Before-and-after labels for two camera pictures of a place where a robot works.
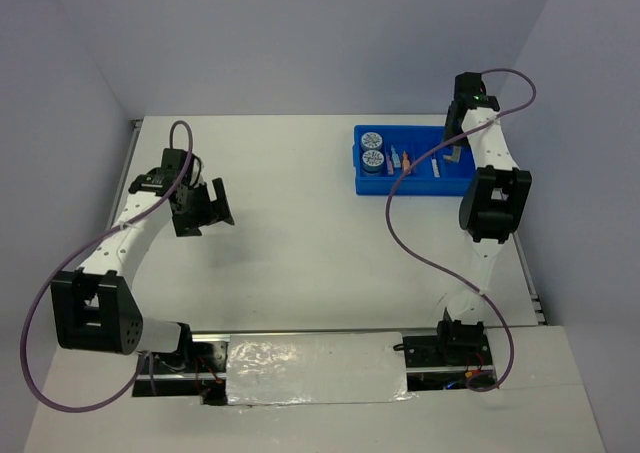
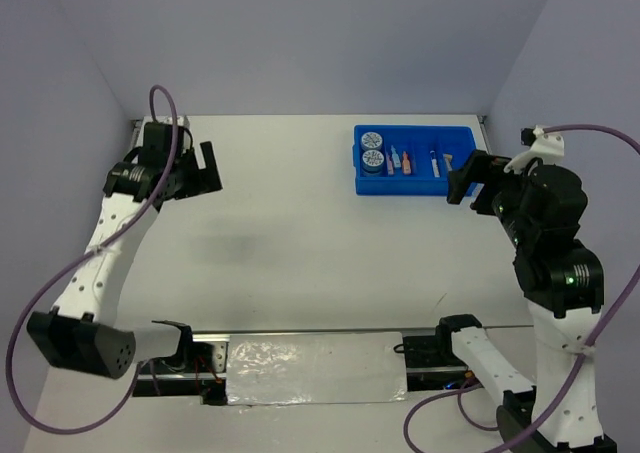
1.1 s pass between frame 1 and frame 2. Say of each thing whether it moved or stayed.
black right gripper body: moved
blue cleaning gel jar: stayed
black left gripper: moved
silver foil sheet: stayed
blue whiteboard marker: stayed
